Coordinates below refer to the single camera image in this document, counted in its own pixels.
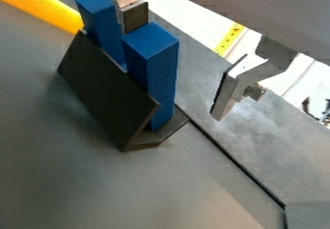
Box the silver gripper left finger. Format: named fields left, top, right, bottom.
left=113, top=0, right=148, bottom=34

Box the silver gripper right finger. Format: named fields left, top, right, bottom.
left=209, top=36, right=297, bottom=121

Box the blue U-shaped block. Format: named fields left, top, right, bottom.
left=74, top=0, right=179, bottom=130

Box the yellow long bar block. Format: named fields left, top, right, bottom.
left=0, top=0, right=84, bottom=34

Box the yellow perforated rail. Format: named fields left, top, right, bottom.
left=213, top=23, right=244, bottom=57

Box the black angle bracket fixture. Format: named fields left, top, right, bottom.
left=57, top=31, right=188, bottom=152

